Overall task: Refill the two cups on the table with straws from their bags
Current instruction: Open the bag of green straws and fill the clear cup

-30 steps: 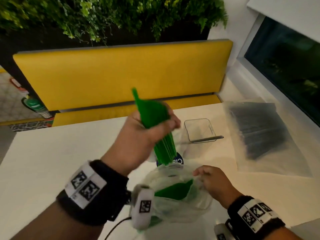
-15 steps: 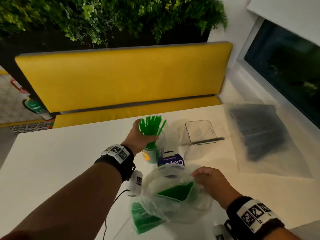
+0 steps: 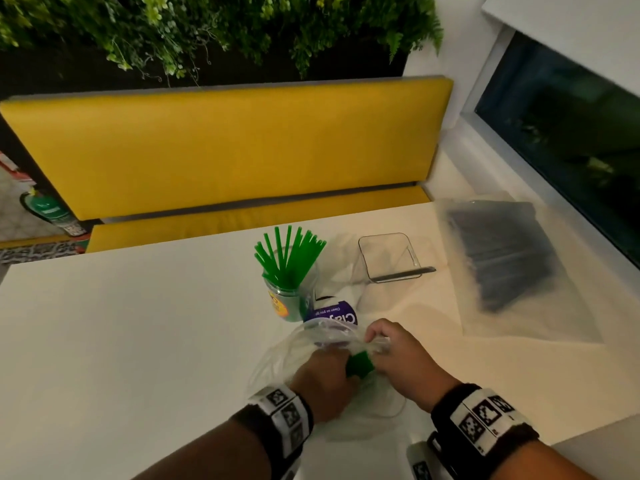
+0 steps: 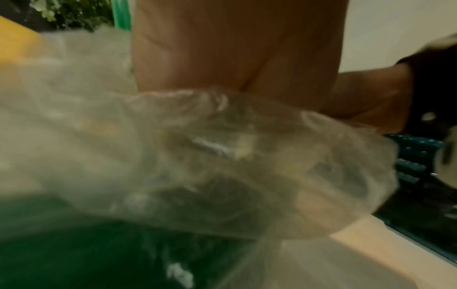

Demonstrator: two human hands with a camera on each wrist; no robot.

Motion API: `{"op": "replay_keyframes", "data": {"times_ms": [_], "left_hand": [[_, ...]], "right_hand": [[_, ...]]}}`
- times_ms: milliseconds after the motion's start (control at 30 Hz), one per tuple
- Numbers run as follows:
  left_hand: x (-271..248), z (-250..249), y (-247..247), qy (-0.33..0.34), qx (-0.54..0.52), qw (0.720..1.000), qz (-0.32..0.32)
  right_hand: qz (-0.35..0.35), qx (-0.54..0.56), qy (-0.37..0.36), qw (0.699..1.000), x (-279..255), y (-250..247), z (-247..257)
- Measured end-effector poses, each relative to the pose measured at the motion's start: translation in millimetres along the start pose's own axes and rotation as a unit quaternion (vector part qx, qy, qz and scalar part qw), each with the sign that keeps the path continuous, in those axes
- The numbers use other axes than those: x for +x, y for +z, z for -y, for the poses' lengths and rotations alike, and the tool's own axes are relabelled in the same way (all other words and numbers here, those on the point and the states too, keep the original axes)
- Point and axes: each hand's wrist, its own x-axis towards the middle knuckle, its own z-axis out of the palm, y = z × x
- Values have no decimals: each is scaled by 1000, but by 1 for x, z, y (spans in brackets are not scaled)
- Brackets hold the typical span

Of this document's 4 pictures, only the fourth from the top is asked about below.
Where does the person's right hand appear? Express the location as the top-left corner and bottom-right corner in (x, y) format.
(321, 63), (416, 134)

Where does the person's left hand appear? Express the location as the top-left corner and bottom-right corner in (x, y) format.
(130, 0), (349, 114)

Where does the bunch of green straws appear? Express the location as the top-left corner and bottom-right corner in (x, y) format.
(112, 0), (134, 31)

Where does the thin clear plastic bag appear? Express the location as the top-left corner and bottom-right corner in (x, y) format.
(0, 24), (401, 289)

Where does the pile of green straws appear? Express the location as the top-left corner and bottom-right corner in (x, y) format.
(0, 194), (251, 289)

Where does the black right wristband with markers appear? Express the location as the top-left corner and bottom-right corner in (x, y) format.
(395, 33), (457, 137)

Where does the dark window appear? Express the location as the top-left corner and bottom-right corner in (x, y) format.
(373, 132), (457, 267)

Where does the white table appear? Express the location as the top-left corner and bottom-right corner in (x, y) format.
(327, 213), (457, 289)

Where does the yellow bench seat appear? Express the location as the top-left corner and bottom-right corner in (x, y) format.
(0, 15), (48, 66)

